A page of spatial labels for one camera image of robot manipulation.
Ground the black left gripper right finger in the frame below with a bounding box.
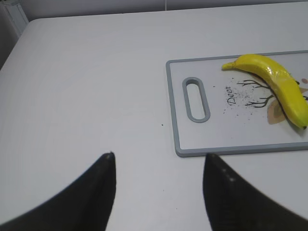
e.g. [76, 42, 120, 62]
[203, 154, 308, 231]

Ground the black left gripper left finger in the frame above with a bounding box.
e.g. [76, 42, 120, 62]
[0, 152, 116, 231]

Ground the yellow plastic banana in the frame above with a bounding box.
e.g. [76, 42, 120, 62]
[221, 54, 308, 129]

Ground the white grey-rimmed cutting board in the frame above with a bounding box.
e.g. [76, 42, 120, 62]
[166, 55, 308, 157]

